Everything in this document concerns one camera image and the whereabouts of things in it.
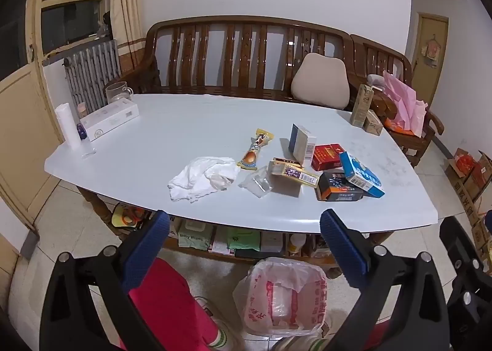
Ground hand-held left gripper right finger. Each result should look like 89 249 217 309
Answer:
320 208 450 351

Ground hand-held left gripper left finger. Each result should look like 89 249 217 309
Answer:
38 209 172 351

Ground white red printed trash bag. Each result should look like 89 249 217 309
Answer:
232 257 327 339

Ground clear plastic wrapper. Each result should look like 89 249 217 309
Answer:
238 166 273 198

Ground white and blue medicine box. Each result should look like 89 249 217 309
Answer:
288 123 316 167

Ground small cardboard box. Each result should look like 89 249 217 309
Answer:
471 214 492 259

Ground printed cardboard box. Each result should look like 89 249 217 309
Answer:
454 178 492 223

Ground colourful toy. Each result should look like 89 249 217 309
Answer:
111 203 146 229

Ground white bottle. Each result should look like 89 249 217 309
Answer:
288 233 308 256

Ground green wet wipes pack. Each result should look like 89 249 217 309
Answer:
177 218 214 252

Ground black and orange box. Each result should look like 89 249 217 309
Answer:
316 171 364 201

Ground open cardboard box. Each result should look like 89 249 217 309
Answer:
446 148 492 192

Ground gold box with purple label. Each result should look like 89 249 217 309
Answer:
267 158 319 186

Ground white crumpled tissue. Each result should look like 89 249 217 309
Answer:
168 156 241 203

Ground red cigarette box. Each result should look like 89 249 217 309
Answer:
311 143 344 172

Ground person's right leg red trousers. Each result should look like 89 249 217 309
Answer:
361 320 390 351

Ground green packet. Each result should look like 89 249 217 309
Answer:
227 228 262 252

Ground wooden armchair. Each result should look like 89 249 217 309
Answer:
350 34 444 167

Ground white green striped shoe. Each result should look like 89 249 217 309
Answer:
192 297 241 351

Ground small beige drink carton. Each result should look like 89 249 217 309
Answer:
363 110 384 135

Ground orange plastic bag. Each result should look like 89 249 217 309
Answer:
386 119 415 135

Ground yellow snack wrapper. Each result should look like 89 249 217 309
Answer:
236 128 275 171

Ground long white box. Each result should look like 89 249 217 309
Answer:
79 98 140 142

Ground tall beige drink carton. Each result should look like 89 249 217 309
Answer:
350 84 375 128

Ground pink plastic bag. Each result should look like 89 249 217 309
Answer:
382 70 429 136

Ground white tube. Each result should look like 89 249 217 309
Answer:
54 103 82 150

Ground brown door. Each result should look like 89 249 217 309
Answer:
415 13 450 113

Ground glass mug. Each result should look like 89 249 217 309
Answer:
105 82 134 103

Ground beige cushion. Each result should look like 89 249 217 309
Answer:
291 53 351 109

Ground red hanging door decoration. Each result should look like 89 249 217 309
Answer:
422 36 439 68

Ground grey radiator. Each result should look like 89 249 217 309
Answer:
63 39 121 115

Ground beige curtain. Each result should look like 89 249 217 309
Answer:
109 0 146 78

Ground wooden slatted bench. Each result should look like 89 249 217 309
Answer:
111 16 414 113

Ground wooden table frame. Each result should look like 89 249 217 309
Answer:
77 185 396 271

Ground cream window frame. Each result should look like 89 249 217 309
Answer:
0 0 112 236

